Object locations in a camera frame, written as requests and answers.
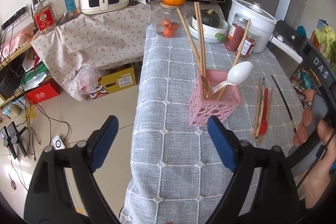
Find clear canister with blue label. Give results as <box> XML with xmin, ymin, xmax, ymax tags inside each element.
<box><xmin>52</xmin><ymin>0</ymin><xmax>78</xmax><ymax>26</ymax></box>

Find grey checked tablecloth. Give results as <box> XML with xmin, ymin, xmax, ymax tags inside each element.
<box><xmin>118</xmin><ymin>2</ymin><xmax>310</xmax><ymax>224</ymax></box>

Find white electric cooking pot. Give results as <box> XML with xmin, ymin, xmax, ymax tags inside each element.
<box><xmin>227</xmin><ymin>0</ymin><xmax>304</xmax><ymax>64</ymax></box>

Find glass jar with small oranges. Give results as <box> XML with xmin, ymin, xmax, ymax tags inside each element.
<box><xmin>151</xmin><ymin>1</ymin><xmax>185</xmax><ymax>39</ymax></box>

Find clear jar of red berries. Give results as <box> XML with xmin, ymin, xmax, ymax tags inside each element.
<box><xmin>224</xmin><ymin>13</ymin><xmax>248</xmax><ymax>52</ymax></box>

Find thin black chopstick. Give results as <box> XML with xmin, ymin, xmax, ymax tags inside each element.
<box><xmin>256</xmin><ymin>77</ymin><xmax>265</xmax><ymax>138</ymax></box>

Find clear plastic bag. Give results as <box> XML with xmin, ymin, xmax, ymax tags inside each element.
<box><xmin>72</xmin><ymin>65</ymin><xmax>101</xmax><ymax>95</ymax></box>

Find right human hand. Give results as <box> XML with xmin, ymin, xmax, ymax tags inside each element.
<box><xmin>292</xmin><ymin>89</ymin><xmax>336</xmax><ymax>209</ymax></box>

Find white ceramic bowl green handle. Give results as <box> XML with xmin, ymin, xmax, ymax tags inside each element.
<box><xmin>187</xmin><ymin>16</ymin><xmax>228</xmax><ymax>44</ymax></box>

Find green leafy vegetables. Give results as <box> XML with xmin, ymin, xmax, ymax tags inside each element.
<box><xmin>314</xmin><ymin>25</ymin><xmax>336</xmax><ymax>71</ymax></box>

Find red cardboard box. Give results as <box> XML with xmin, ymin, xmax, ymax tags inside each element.
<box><xmin>26</xmin><ymin>79</ymin><xmax>61</xmax><ymax>105</ymax></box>

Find black chopstick with gold band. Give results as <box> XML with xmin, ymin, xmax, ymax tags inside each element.
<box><xmin>271</xmin><ymin>75</ymin><xmax>297</xmax><ymax>134</ymax></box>

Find bamboo chopstick with green print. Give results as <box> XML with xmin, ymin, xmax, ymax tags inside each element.
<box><xmin>252</xmin><ymin>77</ymin><xmax>263</xmax><ymax>139</ymax></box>

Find pink perforated utensil holder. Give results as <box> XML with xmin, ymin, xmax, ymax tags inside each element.
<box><xmin>189</xmin><ymin>69</ymin><xmax>243</xmax><ymax>126</ymax></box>

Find green pumpkin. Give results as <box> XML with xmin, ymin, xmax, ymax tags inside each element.
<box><xmin>201</xmin><ymin>9</ymin><xmax>221</xmax><ymax>28</ymax></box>

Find yellow cardboard box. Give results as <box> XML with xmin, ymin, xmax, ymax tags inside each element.
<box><xmin>100</xmin><ymin>66</ymin><xmax>136</xmax><ymax>94</ymax></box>

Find floral tablecloth on side table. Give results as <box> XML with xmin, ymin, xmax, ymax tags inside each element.
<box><xmin>31</xmin><ymin>2</ymin><xmax>227</xmax><ymax>102</ymax></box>

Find white plastic spoon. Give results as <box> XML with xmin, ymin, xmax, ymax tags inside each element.
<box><xmin>211</xmin><ymin>61</ymin><xmax>253</xmax><ymax>94</ymax></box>

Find black wire rack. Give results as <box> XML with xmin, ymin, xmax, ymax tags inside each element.
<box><xmin>290</xmin><ymin>28</ymin><xmax>335</xmax><ymax>108</ymax></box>

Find plain bamboo chopstick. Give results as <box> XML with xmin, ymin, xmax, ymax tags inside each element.
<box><xmin>177</xmin><ymin>8</ymin><xmax>202</xmax><ymax>72</ymax></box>
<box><xmin>194</xmin><ymin>2</ymin><xmax>207</xmax><ymax>99</ymax></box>
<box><xmin>216</xmin><ymin>19</ymin><xmax>251</xmax><ymax>101</ymax></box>
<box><xmin>196</xmin><ymin>1</ymin><xmax>214</xmax><ymax>100</ymax></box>
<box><xmin>257</xmin><ymin>88</ymin><xmax>273</xmax><ymax>146</ymax></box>

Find clear jar with red label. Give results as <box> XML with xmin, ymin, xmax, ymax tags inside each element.
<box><xmin>240</xmin><ymin>31</ymin><xmax>260</xmax><ymax>59</ymax></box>

